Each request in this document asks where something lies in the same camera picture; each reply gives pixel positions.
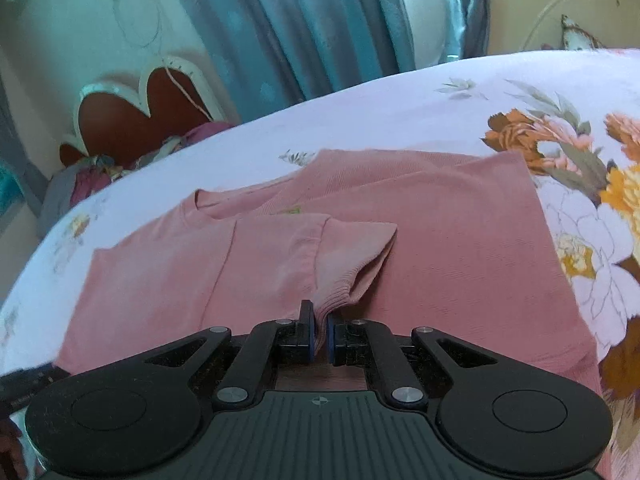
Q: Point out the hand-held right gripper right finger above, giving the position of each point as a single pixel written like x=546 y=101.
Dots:
x=330 y=340

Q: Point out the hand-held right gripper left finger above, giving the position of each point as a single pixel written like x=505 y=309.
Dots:
x=311 y=345

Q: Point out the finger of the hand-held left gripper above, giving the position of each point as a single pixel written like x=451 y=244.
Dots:
x=61 y=375

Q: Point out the pink shirt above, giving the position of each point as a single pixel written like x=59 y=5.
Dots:
x=450 y=260

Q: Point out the person's left forearm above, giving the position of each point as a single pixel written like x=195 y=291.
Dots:
x=10 y=445

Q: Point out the pile of clothes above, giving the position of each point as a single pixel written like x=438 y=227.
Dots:
x=80 y=185

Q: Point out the blue curtain by bed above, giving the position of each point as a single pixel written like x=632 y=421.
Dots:
x=12 y=180

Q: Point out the floral bed sheet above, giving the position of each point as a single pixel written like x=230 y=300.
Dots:
x=400 y=110

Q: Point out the red scalloped headboard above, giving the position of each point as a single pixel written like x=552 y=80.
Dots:
x=115 y=120

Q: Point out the wide blue curtain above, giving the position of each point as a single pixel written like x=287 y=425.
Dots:
x=310 y=25

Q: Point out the window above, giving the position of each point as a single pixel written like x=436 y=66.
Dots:
x=420 y=10

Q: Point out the narrow blue tied curtain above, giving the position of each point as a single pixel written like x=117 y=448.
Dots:
x=465 y=5

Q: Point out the cream round headboard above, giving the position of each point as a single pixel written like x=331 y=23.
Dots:
x=530 y=15

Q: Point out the patterned white pillow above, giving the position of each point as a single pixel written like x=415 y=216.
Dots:
x=575 y=37

